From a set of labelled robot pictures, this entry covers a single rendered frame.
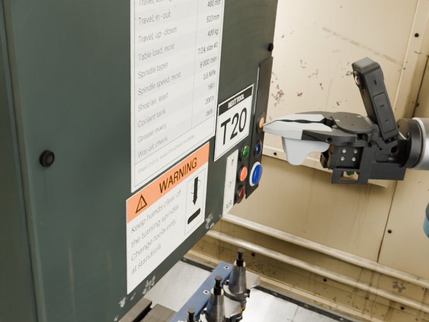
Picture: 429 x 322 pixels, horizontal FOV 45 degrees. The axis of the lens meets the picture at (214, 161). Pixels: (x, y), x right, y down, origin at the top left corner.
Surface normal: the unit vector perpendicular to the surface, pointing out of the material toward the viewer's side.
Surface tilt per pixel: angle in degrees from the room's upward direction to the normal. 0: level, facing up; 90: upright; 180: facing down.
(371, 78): 88
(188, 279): 24
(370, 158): 90
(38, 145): 90
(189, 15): 90
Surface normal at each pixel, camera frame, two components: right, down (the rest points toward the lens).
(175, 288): -0.13, -0.67
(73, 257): 0.88, 0.26
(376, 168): 0.05, 0.44
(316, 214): -0.46, 0.36
